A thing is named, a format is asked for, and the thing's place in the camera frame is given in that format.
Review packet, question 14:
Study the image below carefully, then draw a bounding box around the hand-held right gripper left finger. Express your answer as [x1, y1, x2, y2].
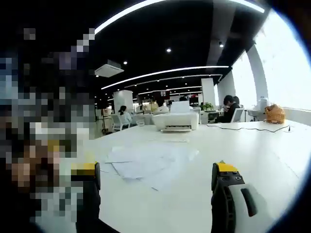
[84, 161, 102, 233]

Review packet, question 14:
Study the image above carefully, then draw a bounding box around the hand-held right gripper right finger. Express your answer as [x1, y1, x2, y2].
[210, 160, 268, 233]

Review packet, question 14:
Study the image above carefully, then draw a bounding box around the white table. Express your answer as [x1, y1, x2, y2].
[75, 120, 304, 233]

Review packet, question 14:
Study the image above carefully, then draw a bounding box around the white office chair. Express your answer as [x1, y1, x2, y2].
[229, 108, 245, 123]
[110, 114, 132, 132]

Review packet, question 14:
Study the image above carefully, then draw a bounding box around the white printer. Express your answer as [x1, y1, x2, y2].
[152, 100, 200, 133]

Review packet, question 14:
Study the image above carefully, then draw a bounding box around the orange bag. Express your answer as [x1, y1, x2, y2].
[264, 103, 286, 124]

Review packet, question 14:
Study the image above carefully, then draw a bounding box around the long ceiling light strip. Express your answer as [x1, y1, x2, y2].
[94, 0, 265, 35]
[101, 65, 230, 90]

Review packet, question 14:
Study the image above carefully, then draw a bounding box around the ceiling air conditioner unit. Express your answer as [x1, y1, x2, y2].
[94, 63, 124, 78]

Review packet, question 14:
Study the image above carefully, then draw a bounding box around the thin black cable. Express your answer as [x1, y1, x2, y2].
[201, 122, 294, 133]

